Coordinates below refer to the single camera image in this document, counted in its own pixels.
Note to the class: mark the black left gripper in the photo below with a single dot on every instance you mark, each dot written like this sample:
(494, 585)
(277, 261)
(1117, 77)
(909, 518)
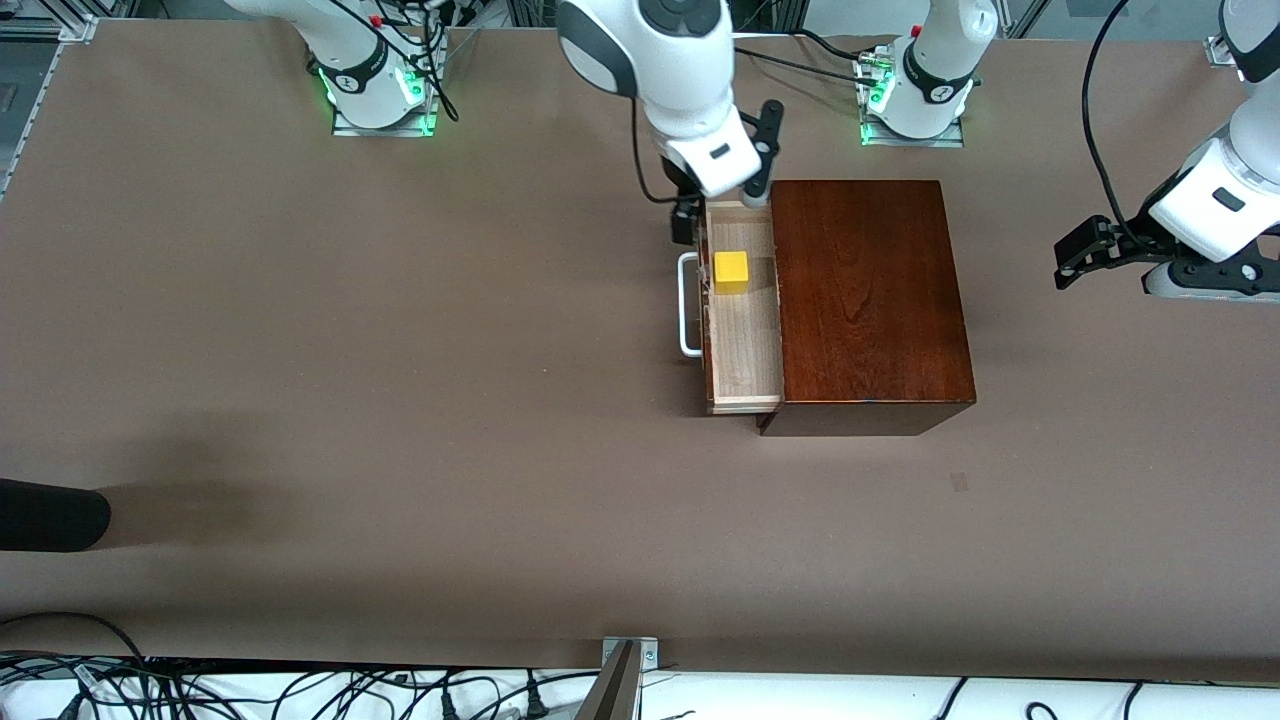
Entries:
(1128, 246)

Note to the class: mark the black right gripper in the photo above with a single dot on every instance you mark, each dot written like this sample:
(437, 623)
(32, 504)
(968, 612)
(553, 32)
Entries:
(686, 214)

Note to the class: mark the yellow block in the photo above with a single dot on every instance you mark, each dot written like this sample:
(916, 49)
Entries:
(730, 272)

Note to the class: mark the light wood drawer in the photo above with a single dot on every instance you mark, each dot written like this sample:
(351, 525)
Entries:
(745, 350)

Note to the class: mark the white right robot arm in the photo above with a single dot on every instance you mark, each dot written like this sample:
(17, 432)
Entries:
(660, 60)

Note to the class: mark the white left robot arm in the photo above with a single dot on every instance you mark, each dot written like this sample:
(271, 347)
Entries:
(940, 60)

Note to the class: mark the dark brown wooden cabinet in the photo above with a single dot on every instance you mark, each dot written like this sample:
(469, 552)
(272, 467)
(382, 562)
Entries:
(870, 300)

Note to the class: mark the aluminium corner profile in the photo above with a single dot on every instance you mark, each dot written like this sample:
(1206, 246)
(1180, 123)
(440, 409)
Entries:
(1222, 50)

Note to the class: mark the brown paper table cover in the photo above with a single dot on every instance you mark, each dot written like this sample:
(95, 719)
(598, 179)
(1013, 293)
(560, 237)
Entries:
(400, 400)

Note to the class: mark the dark grey metal bar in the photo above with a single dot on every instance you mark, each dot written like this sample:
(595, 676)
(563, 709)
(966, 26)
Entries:
(612, 690)

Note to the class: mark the black foam-covered pole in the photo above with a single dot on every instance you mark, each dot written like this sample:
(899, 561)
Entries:
(50, 515)

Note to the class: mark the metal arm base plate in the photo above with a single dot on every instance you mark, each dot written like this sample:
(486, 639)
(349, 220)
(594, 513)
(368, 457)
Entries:
(945, 142)
(385, 131)

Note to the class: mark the silver corner bracket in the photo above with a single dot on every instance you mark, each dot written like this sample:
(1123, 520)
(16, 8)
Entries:
(648, 655)

